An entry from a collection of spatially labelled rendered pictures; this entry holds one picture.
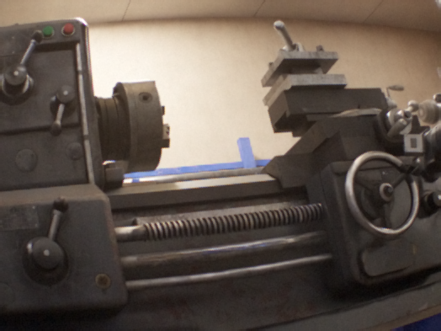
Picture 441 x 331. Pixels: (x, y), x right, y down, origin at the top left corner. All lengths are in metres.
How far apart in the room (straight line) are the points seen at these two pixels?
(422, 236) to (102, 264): 0.76
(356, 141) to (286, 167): 0.19
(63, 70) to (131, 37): 4.06
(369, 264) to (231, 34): 4.57
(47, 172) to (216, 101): 4.11
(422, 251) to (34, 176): 0.93
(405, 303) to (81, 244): 0.74
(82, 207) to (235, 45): 4.61
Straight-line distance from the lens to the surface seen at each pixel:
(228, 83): 5.68
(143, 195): 1.57
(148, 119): 1.78
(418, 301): 1.60
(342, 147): 1.62
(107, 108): 1.81
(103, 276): 1.33
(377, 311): 1.53
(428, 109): 2.34
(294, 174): 1.69
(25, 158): 1.53
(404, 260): 1.59
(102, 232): 1.36
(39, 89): 1.60
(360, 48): 6.52
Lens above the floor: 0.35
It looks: 18 degrees up
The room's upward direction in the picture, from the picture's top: 13 degrees counter-clockwise
